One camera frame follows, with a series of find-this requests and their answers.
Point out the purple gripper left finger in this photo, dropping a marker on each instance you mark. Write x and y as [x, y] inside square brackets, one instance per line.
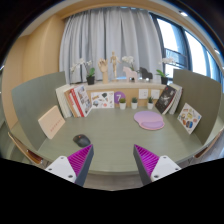
[75, 167]

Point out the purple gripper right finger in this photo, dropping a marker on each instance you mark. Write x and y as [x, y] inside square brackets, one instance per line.
[152, 167]

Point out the black computer mouse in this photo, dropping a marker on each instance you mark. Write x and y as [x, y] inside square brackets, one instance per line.
[81, 140]

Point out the purple mouse pad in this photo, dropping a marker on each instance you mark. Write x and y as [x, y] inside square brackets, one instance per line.
[149, 120]

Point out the right small potted succulent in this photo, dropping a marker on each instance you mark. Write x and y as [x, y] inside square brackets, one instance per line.
[150, 103]

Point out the small potted succulent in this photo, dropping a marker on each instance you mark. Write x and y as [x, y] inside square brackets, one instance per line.
[122, 103]
[150, 103]
[134, 103]

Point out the colourful picture card right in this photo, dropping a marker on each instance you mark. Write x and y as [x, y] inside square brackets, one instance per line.
[189, 118]

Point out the middle small potted succulent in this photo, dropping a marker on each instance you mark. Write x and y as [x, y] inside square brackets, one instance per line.
[134, 103]

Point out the black leaning book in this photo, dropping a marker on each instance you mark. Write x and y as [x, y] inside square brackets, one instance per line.
[165, 100]

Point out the red white leaning book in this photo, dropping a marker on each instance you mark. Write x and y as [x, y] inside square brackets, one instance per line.
[82, 100]

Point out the left small potted succulent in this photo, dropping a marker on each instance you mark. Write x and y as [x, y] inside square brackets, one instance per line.
[122, 103]

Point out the white card on shelf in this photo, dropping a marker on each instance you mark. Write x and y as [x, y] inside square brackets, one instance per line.
[143, 93]
[155, 94]

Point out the white sticker picture card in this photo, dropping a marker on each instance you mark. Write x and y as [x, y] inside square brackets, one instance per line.
[102, 100]

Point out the white book stack left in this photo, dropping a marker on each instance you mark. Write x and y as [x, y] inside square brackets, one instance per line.
[66, 111]

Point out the purple round number sign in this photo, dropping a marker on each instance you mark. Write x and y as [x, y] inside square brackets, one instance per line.
[117, 96]

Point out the left green desk partition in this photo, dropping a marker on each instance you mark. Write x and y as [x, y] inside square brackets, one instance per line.
[31, 100]

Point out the green desk partition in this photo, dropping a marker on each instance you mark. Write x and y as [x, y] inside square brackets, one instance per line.
[31, 100]
[204, 95]

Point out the white books right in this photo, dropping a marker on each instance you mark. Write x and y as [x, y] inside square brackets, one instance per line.
[176, 98]

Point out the right green desk partition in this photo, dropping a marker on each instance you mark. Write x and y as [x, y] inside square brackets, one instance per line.
[204, 95]

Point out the left white orchid pot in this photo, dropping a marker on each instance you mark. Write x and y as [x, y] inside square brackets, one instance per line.
[90, 70]

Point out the white orchid pot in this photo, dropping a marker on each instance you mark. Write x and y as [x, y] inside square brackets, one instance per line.
[164, 79]
[90, 70]

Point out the black horse figure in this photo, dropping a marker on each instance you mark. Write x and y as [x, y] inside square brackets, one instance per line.
[145, 74]

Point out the pink horse figure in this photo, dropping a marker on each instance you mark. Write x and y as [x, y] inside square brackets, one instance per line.
[130, 74]

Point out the right white orchid pot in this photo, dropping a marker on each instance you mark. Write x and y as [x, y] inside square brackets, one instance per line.
[164, 79]

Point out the wooden hand model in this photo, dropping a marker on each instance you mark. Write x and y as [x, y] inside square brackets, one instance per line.
[103, 66]

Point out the middle white orchid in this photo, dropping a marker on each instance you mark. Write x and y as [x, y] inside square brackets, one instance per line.
[130, 61]

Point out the wooden mannequin figure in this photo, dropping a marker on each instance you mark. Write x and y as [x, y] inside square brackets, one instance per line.
[114, 60]

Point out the grey curtain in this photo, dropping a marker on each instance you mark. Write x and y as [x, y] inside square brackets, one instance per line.
[96, 33]

